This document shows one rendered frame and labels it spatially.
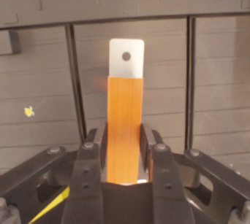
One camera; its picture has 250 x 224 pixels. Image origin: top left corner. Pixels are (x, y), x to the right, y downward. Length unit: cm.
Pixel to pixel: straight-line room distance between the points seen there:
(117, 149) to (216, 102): 15
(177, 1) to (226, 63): 10
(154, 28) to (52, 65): 13
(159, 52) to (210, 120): 11
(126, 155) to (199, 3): 18
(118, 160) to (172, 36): 15
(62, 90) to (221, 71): 20
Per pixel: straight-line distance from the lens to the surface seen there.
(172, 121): 25
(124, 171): 17
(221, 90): 26
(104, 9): 22
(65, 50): 23
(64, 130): 26
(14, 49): 24
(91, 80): 23
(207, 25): 25
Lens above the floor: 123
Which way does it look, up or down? 76 degrees down
